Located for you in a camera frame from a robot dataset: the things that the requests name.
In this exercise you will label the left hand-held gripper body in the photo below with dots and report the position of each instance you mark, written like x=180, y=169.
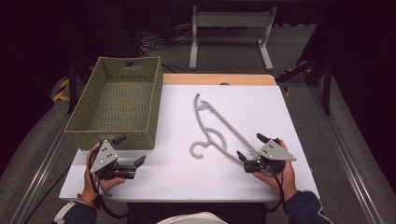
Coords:
x=104, y=155

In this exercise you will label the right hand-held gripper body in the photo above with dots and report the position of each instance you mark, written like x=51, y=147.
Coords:
x=274, y=152

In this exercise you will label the grey plastic clothes hanger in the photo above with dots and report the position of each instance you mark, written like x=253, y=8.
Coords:
x=214, y=137

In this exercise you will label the green woven basket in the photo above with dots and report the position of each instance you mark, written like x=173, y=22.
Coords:
x=120, y=99

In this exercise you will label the person's right hand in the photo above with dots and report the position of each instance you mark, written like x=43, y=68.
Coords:
x=288, y=180

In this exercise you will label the person's left hand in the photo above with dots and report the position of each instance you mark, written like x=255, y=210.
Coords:
x=88, y=183

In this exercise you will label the black metal stand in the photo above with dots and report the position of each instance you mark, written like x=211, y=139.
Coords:
x=73, y=84
x=320, y=74

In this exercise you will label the yellow black hazard tape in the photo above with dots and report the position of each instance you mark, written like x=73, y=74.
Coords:
x=61, y=90

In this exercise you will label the person's white clothing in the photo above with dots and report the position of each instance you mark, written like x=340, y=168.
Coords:
x=193, y=218

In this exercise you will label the aluminium floor rail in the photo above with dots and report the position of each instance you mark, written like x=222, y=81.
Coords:
x=345, y=152
x=43, y=165

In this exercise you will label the white metal desk frame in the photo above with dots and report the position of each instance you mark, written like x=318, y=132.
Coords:
x=230, y=19

